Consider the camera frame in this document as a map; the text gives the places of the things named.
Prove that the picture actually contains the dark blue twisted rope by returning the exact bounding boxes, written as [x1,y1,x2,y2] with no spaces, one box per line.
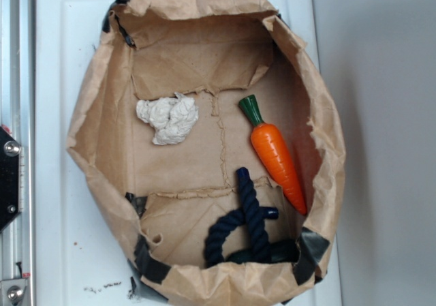
[204,167,300,268]

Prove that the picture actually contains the crumpled white paper ball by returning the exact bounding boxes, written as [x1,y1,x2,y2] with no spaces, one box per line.
[136,92,199,146]

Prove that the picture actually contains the silver metal bracket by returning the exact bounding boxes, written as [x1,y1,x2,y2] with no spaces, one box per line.
[1,278,29,306]

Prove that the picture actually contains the black metal corner bracket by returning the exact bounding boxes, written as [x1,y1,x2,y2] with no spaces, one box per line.
[0,125,23,233]

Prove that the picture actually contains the aluminium frame rail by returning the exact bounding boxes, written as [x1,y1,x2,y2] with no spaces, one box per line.
[1,0,36,305]

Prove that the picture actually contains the brown paper bag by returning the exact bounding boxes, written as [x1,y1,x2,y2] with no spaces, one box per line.
[67,0,345,305]

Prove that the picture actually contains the orange plastic toy carrot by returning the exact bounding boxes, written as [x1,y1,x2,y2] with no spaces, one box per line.
[238,95,307,215]

